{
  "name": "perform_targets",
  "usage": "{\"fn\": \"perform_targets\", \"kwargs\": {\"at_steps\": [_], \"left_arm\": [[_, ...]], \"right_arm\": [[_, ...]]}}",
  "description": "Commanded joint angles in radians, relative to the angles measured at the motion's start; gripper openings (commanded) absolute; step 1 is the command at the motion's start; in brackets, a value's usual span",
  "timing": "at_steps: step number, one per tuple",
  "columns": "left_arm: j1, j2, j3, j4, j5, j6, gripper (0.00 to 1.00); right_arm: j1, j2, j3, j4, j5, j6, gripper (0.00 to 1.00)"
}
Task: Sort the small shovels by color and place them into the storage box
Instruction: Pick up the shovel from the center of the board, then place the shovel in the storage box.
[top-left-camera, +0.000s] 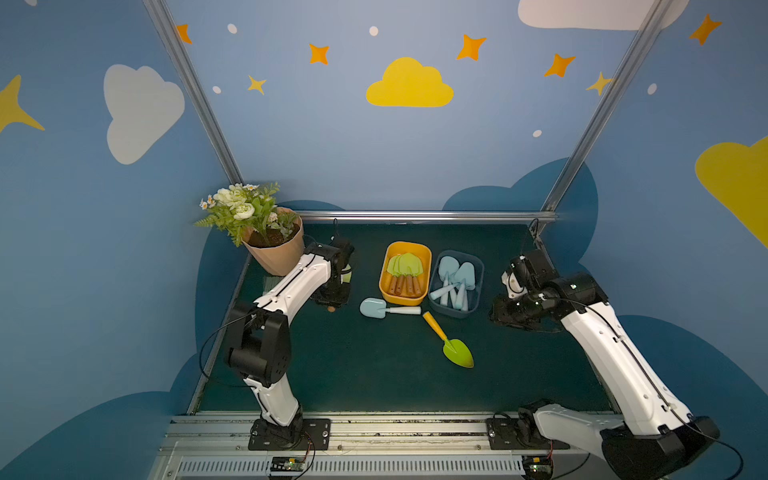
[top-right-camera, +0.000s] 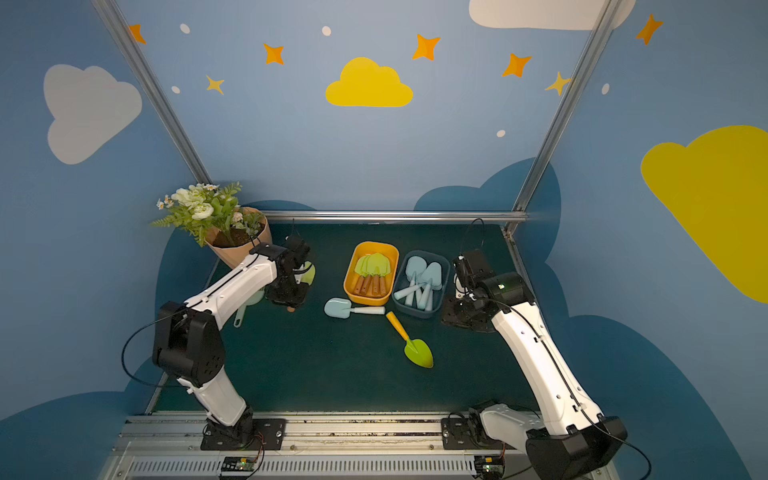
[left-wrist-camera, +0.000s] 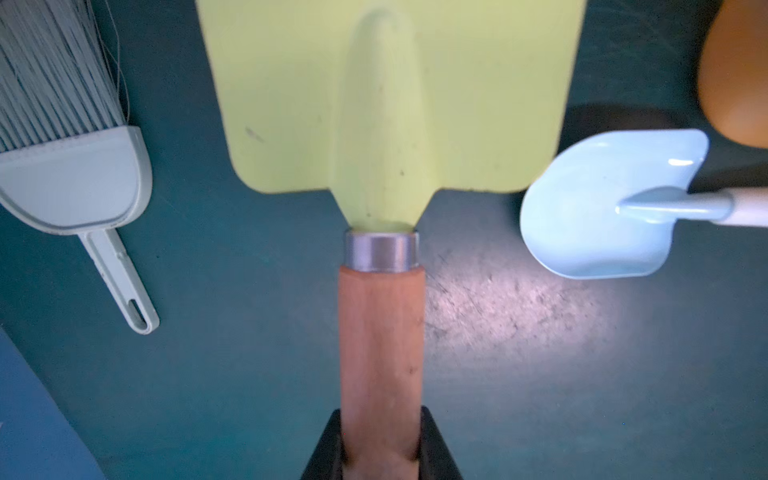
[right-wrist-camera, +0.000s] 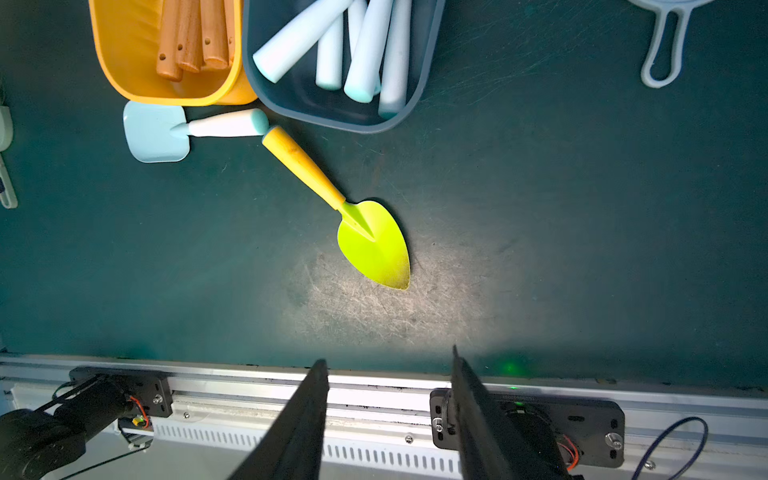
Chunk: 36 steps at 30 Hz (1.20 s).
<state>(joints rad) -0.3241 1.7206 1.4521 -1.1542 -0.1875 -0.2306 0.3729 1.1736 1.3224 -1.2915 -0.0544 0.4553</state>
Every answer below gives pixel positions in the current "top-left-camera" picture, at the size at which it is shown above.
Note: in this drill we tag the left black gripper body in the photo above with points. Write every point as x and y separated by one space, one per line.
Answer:
334 291

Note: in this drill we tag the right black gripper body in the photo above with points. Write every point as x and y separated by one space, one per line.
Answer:
507 312

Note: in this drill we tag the blue shovel sideways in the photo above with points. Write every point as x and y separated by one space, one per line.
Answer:
378 309

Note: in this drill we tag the green shovel wooden handle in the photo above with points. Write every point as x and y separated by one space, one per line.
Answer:
416 271
345 281
406 264
394 271

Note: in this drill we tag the green shovel corner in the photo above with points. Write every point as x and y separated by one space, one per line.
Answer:
402 279

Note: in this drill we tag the blue-grey storage box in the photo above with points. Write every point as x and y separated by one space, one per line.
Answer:
473 295

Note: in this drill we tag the blue shovel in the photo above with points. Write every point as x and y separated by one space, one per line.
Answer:
447 269
456 297
466 278
440 292

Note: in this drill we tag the green trowel yellow handle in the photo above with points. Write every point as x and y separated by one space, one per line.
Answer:
453 349

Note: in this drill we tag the yellow storage box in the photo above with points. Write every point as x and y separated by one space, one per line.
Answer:
424 254

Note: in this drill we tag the green shovel wooden handle back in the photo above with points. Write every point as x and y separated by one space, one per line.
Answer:
345 281

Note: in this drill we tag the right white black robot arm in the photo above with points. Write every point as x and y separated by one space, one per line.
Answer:
653 434

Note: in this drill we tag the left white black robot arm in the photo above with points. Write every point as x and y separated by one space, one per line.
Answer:
262 351

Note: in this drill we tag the terracotta pot with flowers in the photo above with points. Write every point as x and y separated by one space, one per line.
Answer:
250 217

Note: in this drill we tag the right controller board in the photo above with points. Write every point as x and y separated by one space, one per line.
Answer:
537 468

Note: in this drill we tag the controller board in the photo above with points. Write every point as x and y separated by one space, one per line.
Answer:
287 466
537 468

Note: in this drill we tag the left controller board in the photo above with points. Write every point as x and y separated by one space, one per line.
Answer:
287 466

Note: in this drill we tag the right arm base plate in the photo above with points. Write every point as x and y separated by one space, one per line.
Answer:
507 432

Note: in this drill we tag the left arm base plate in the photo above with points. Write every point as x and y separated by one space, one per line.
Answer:
265 436

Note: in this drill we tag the aluminium front rail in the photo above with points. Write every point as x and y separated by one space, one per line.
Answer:
363 445

